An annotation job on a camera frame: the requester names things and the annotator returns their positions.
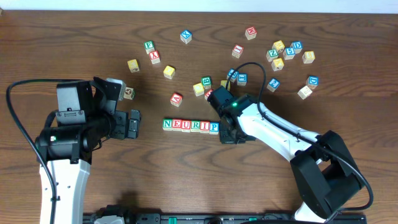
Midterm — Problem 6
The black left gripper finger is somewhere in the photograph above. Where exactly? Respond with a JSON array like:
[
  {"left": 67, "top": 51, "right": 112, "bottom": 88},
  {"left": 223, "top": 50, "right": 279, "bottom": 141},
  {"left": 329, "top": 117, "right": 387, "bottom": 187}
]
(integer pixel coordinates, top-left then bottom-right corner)
[
  {"left": 127, "top": 110, "right": 141, "bottom": 139},
  {"left": 92, "top": 77, "right": 119, "bottom": 115}
]

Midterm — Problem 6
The blue P wooden block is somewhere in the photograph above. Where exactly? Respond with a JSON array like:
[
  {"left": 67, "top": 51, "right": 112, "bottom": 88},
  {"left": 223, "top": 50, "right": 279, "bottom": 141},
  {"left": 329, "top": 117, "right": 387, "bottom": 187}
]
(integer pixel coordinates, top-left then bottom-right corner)
[{"left": 209, "top": 122, "right": 220, "bottom": 135}]

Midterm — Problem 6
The red i wooden block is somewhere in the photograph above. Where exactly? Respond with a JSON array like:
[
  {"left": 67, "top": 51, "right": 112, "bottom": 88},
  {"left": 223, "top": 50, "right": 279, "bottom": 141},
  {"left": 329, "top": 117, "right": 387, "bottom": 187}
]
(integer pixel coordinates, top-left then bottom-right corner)
[
  {"left": 231, "top": 44, "right": 244, "bottom": 58},
  {"left": 200, "top": 121, "right": 210, "bottom": 133}
]

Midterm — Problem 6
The green N wooden block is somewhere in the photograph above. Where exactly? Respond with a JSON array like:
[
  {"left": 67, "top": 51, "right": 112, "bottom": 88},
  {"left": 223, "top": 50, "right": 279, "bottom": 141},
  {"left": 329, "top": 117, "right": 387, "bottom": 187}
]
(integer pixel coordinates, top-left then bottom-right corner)
[{"left": 162, "top": 119, "right": 172, "bottom": 131}]

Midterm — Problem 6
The green R wooden block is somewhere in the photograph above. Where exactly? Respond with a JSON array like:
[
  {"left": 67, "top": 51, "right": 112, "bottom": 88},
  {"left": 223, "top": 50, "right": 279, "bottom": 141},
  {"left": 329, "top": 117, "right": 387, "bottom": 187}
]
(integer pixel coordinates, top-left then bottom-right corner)
[{"left": 190, "top": 120, "right": 201, "bottom": 133}]

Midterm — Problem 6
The red E wooden block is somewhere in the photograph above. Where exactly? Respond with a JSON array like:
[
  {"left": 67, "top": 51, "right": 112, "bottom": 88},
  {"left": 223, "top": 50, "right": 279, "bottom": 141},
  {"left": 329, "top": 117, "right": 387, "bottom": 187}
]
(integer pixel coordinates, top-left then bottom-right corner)
[{"left": 172, "top": 119, "right": 182, "bottom": 131}]

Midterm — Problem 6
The red u wooden block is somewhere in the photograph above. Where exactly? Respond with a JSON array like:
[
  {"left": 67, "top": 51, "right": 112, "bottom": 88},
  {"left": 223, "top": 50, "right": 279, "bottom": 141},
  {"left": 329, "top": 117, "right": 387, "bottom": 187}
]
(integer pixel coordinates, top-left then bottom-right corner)
[
  {"left": 204, "top": 89, "right": 213, "bottom": 100},
  {"left": 181, "top": 120, "right": 192, "bottom": 133}
]

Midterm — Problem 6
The blue T wooden block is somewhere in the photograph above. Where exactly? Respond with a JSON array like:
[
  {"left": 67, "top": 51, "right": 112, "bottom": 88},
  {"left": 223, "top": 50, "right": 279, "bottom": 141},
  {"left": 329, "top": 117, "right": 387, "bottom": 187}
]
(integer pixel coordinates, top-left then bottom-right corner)
[{"left": 237, "top": 73, "right": 248, "bottom": 86}]

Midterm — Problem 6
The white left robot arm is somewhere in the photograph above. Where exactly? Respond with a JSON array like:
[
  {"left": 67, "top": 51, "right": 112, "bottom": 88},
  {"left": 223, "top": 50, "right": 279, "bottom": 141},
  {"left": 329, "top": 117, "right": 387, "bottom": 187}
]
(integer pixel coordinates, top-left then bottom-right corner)
[{"left": 35, "top": 77, "right": 141, "bottom": 223}]

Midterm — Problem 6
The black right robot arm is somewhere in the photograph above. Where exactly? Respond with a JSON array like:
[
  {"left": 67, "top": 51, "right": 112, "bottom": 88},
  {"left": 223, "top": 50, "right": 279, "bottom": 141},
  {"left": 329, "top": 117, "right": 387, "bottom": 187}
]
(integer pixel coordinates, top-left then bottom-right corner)
[{"left": 208, "top": 89, "right": 370, "bottom": 223}]

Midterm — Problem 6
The soccer ball J wooden block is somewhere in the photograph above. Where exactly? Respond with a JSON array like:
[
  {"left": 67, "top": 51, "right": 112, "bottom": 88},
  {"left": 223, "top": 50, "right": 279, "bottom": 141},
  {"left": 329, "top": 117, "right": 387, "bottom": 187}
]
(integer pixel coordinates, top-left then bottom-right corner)
[{"left": 124, "top": 87, "right": 136, "bottom": 100}]

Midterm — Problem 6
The yellow acorn wooden block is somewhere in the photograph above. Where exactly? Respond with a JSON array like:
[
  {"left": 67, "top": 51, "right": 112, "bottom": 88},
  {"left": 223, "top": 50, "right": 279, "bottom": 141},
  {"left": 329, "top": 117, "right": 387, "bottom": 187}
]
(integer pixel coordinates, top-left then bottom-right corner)
[{"left": 127, "top": 59, "right": 139, "bottom": 73}]

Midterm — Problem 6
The red A wooden block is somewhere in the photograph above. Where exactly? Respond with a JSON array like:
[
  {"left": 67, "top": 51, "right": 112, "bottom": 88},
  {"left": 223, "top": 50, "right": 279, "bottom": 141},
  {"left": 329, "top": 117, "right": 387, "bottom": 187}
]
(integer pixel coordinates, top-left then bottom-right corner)
[{"left": 170, "top": 93, "right": 183, "bottom": 107}]

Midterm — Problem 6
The yellow O wooden block left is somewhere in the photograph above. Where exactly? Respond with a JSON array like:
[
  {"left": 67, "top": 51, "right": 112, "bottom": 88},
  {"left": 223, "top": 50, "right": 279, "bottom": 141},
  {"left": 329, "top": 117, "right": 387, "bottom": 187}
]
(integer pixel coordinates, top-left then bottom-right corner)
[{"left": 164, "top": 65, "right": 175, "bottom": 79}]

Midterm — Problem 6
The yellow C wooden block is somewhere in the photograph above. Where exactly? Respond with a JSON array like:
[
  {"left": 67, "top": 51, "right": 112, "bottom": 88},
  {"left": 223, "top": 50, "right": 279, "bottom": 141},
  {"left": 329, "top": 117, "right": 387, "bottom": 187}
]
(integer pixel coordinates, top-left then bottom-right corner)
[{"left": 193, "top": 83, "right": 205, "bottom": 96}]

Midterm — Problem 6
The red Y wooden block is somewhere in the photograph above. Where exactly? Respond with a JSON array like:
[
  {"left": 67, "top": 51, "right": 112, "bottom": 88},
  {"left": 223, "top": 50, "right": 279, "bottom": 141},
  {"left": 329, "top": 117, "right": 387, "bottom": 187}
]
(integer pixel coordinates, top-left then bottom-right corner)
[{"left": 149, "top": 50, "right": 160, "bottom": 64}]

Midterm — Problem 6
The blue L wooden block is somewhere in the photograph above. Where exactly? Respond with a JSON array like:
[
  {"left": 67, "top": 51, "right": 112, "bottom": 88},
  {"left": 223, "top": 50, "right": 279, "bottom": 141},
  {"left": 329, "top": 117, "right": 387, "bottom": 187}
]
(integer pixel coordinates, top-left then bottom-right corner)
[{"left": 226, "top": 68, "right": 239, "bottom": 83}]

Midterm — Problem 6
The green B wooden block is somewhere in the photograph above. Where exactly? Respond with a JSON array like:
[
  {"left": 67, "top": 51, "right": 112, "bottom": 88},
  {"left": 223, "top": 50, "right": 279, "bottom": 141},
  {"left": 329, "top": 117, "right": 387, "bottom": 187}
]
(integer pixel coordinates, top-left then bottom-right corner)
[{"left": 201, "top": 76, "right": 212, "bottom": 90}]

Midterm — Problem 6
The green F wooden block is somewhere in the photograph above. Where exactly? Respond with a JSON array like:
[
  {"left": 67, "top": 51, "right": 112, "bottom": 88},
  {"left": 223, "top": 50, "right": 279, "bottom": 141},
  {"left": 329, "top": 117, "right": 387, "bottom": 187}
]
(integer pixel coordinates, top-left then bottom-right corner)
[{"left": 144, "top": 40, "right": 155, "bottom": 54}]

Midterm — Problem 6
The blue 2 wooden block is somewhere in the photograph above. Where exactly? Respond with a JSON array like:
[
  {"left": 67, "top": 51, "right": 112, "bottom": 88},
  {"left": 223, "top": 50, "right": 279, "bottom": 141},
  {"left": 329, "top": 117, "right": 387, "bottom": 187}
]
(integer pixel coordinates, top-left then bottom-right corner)
[{"left": 267, "top": 78, "right": 280, "bottom": 92}]

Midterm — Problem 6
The yellow brush side wooden block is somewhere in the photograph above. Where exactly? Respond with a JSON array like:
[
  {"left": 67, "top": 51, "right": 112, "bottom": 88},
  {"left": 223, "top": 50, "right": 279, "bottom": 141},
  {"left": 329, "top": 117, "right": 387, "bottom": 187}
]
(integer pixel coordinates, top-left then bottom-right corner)
[{"left": 271, "top": 58, "right": 284, "bottom": 72}]

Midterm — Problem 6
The plain top 3 wooden block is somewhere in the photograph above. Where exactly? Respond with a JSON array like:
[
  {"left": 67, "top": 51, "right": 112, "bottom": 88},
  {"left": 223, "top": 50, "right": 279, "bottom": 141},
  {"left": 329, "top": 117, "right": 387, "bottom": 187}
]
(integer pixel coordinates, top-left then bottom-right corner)
[{"left": 297, "top": 86, "right": 313, "bottom": 100}]

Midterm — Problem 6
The green Z wooden block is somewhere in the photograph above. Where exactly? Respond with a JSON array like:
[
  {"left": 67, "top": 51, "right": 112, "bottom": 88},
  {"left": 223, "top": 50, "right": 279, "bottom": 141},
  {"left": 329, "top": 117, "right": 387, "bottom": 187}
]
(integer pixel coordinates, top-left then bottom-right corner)
[{"left": 266, "top": 49, "right": 279, "bottom": 62}]

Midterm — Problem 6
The blue X wooden block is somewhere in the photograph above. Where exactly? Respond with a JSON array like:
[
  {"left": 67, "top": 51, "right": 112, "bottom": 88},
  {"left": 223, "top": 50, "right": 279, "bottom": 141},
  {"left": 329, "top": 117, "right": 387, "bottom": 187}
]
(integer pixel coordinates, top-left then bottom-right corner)
[{"left": 180, "top": 30, "right": 192, "bottom": 44}]

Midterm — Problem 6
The blue D wooden block lower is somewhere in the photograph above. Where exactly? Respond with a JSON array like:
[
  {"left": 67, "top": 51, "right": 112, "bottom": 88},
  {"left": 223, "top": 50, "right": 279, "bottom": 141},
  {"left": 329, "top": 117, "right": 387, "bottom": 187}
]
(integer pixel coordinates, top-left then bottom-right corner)
[{"left": 306, "top": 76, "right": 319, "bottom": 90}]

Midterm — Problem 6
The blue d wooden block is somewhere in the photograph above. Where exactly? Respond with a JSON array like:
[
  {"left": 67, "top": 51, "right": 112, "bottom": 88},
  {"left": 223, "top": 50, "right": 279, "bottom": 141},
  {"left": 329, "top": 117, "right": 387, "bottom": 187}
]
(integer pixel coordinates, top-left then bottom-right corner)
[
  {"left": 290, "top": 41, "right": 303, "bottom": 54},
  {"left": 306, "top": 76, "right": 319, "bottom": 90}
]

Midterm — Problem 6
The blue 5 wooden block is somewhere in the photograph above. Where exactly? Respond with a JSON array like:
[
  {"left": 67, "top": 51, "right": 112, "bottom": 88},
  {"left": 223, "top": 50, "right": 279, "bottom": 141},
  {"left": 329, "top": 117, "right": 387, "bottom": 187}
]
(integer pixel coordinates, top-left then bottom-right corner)
[{"left": 283, "top": 47, "right": 295, "bottom": 60}]

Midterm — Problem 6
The yellow soccer side wooden block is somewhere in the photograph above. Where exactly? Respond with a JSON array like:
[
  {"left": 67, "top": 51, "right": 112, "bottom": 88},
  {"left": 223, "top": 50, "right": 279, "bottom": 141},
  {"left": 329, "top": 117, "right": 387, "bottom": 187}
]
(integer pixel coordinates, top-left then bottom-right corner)
[{"left": 272, "top": 40, "right": 285, "bottom": 54}]

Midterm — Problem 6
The red top far wooden block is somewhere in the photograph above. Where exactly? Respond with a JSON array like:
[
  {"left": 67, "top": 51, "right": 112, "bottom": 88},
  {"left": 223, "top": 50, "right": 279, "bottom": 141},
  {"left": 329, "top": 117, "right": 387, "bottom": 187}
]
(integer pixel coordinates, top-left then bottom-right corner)
[{"left": 245, "top": 26, "right": 257, "bottom": 40}]

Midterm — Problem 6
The yellow 8 wooden block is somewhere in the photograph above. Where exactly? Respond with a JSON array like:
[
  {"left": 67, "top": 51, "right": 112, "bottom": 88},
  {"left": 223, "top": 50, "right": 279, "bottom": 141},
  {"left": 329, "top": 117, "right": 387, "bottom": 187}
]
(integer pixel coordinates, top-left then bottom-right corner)
[{"left": 302, "top": 51, "right": 315, "bottom": 64}]

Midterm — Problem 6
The blue D wooden block upper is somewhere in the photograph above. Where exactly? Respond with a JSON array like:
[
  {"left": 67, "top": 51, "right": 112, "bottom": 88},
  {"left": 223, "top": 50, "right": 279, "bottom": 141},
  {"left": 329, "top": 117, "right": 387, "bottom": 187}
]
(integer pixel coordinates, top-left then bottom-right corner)
[{"left": 290, "top": 41, "right": 303, "bottom": 54}]

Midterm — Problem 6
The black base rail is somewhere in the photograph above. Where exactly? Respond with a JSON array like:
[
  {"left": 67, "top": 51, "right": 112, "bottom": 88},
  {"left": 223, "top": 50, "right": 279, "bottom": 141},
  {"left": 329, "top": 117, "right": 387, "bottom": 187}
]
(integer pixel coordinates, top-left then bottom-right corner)
[{"left": 83, "top": 204, "right": 368, "bottom": 224}]

